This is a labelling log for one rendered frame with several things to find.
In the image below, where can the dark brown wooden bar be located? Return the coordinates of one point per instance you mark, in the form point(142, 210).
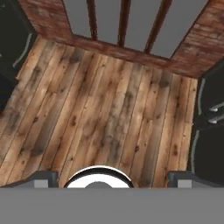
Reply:
point(124, 20)
point(92, 17)
point(157, 26)

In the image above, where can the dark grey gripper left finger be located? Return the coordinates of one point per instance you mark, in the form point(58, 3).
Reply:
point(46, 178)

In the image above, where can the black cabinet with grey trim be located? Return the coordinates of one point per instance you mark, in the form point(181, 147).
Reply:
point(11, 35)

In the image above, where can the round white and black base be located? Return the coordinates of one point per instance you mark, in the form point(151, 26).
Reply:
point(99, 175)

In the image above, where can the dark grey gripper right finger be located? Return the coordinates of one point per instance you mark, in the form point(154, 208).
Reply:
point(180, 178)

